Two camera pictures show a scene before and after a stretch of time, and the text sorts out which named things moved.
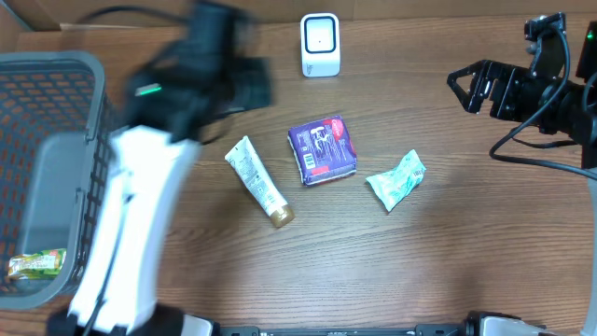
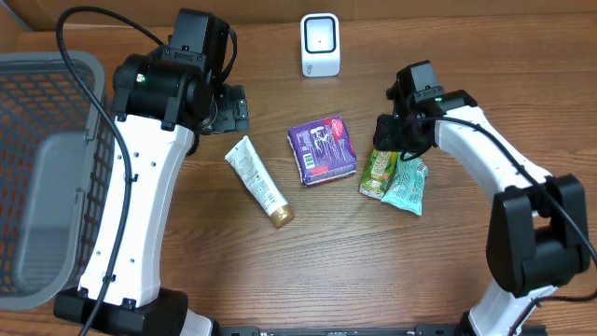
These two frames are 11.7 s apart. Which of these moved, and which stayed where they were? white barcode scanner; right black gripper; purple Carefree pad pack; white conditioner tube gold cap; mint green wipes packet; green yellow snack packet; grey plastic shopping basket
Moved: green yellow snack packet; mint green wipes packet; right black gripper
Stayed: purple Carefree pad pack; grey plastic shopping basket; white barcode scanner; white conditioner tube gold cap
